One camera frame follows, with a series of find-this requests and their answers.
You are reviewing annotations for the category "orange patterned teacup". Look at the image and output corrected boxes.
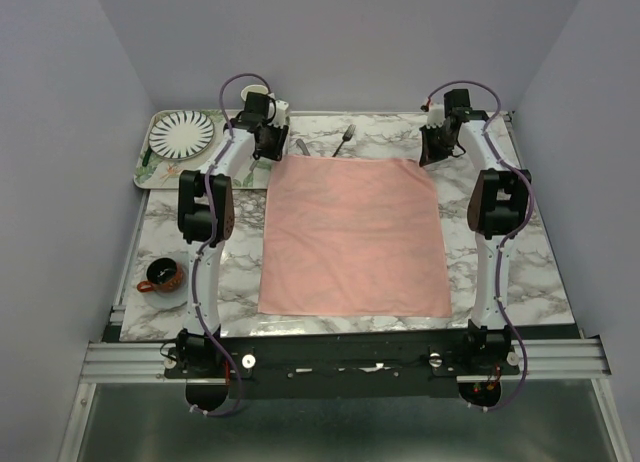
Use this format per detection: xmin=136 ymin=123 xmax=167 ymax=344
xmin=136 ymin=257 xmax=184 ymax=293

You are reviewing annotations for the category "striped white plate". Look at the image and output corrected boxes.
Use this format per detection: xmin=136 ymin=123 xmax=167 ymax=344
xmin=148 ymin=110 xmax=215 ymax=160

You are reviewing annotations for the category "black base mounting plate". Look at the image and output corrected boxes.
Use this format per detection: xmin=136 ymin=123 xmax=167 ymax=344
xmin=165 ymin=329 xmax=520 ymax=399

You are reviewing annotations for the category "pink cloth napkin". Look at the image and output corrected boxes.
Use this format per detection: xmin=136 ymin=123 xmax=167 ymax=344
xmin=258 ymin=155 xmax=452 ymax=318

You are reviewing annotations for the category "green ceramic mug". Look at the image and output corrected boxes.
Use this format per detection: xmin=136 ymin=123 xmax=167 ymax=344
xmin=240 ymin=84 xmax=270 ymax=102

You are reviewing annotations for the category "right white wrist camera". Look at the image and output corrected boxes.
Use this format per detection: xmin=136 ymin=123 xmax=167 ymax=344
xmin=421 ymin=99 xmax=446 ymax=128

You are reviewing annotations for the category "white saucer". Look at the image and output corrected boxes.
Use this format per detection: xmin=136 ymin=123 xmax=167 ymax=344
xmin=143 ymin=271 xmax=188 ymax=310

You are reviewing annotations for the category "silver table knife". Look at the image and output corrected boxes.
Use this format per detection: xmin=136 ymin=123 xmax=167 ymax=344
xmin=295 ymin=139 xmax=310 ymax=156

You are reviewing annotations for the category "aluminium rail frame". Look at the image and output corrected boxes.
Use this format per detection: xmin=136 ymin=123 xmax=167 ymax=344
xmin=59 ymin=304 xmax=631 ymax=461

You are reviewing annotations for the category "black silver fork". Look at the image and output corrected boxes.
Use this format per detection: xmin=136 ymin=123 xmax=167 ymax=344
xmin=332 ymin=124 xmax=356 ymax=157

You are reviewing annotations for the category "leaf pattern serving tray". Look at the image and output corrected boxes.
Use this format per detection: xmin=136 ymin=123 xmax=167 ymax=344
xmin=132 ymin=109 xmax=281 ymax=190

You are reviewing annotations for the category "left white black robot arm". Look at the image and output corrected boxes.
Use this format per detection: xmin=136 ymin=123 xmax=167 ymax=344
xmin=176 ymin=85 xmax=289 ymax=377

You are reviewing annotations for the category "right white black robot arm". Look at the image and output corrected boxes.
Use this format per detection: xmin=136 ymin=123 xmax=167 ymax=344
xmin=419 ymin=82 xmax=534 ymax=374

